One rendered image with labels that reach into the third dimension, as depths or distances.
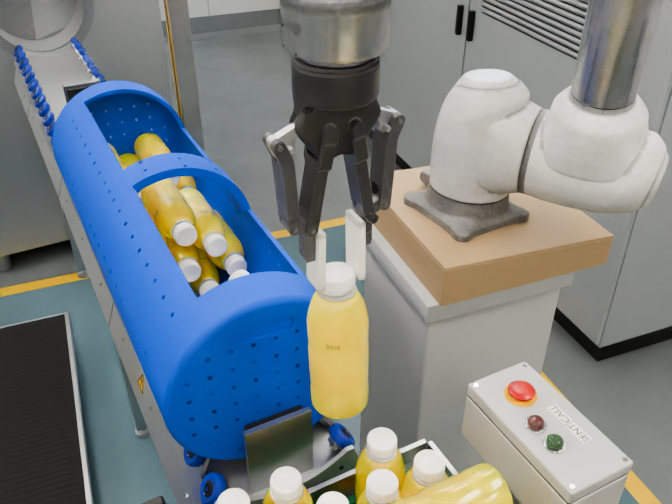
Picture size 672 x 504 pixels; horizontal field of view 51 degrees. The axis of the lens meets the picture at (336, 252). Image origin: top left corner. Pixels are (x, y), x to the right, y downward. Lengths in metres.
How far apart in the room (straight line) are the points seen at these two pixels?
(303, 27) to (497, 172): 0.75
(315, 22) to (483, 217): 0.83
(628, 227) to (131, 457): 1.73
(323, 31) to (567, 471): 0.60
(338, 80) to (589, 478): 0.57
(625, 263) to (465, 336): 1.20
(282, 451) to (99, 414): 1.57
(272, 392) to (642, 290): 1.85
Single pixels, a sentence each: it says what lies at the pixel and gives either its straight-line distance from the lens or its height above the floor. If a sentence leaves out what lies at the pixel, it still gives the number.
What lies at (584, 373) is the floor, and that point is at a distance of 2.71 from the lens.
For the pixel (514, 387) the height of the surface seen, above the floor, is 1.11.
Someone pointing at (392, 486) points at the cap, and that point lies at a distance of 0.89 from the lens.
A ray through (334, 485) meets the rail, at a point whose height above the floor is 0.97.
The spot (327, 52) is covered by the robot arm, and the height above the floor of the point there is 1.61.
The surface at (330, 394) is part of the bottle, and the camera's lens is 0.78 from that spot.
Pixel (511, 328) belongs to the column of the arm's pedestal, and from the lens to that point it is 1.44.
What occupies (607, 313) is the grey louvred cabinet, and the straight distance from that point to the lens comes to 2.61.
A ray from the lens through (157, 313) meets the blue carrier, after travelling 0.98.
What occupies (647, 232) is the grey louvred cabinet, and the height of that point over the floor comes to 0.56.
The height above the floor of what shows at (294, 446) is 0.99.
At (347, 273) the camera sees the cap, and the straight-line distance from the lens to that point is 0.71.
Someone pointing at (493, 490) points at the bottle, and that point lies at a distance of 0.83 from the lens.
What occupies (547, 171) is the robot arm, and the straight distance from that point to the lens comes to 1.23.
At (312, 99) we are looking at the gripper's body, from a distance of 0.59.
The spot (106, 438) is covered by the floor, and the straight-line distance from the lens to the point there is 2.47.
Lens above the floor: 1.78
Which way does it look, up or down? 34 degrees down
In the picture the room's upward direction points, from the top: straight up
